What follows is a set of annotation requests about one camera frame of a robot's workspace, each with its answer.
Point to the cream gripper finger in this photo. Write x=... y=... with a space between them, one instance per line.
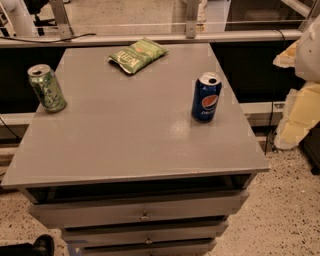
x=287 y=58
x=300 y=114

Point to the blue pepsi can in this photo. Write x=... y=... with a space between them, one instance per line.
x=206 y=95

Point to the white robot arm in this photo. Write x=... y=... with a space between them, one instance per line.
x=307 y=65

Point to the green jalapeno chip bag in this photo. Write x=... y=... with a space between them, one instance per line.
x=138 y=55

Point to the green soda can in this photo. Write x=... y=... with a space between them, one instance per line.
x=46 y=87

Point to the top drawer with knob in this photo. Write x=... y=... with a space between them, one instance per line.
x=138 y=210

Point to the drawer with knob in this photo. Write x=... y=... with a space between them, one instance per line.
x=145 y=234
x=138 y=210

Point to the middle drawer with knob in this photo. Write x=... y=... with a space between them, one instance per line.
x=145 y=234

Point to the bottom drawer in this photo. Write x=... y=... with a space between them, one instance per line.
x=158 y=249

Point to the grey drawer cabinet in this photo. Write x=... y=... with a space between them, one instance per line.
x=124 y=136

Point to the white pipe top left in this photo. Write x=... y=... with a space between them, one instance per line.
x=19 y=17

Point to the black object bottom left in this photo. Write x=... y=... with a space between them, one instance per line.
x=43 y=246

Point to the metal post bracket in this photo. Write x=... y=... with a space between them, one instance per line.
x=191 y=18

